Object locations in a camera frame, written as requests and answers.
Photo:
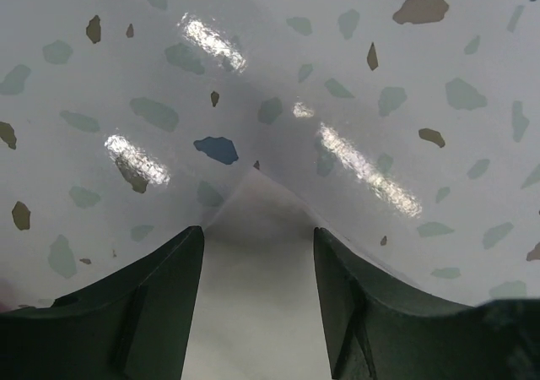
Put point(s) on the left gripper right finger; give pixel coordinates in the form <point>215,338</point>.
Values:
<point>378,327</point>

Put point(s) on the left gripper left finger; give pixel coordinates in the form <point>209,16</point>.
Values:
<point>133,324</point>

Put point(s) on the white t shirt red print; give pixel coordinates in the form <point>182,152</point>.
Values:
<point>257,314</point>

